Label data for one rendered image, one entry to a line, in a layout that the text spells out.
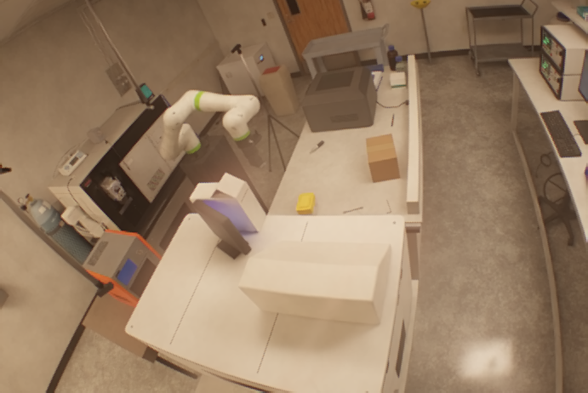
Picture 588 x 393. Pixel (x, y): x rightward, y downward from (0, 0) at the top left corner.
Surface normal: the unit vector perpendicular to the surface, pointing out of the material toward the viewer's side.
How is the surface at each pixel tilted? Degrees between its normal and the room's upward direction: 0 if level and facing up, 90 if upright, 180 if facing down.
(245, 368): 0
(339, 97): 58
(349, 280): 0
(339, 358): 0
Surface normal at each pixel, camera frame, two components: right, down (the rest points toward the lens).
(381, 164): -0.11, 0.68
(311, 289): -0.33, -0.71
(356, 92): -0.41, 0.21
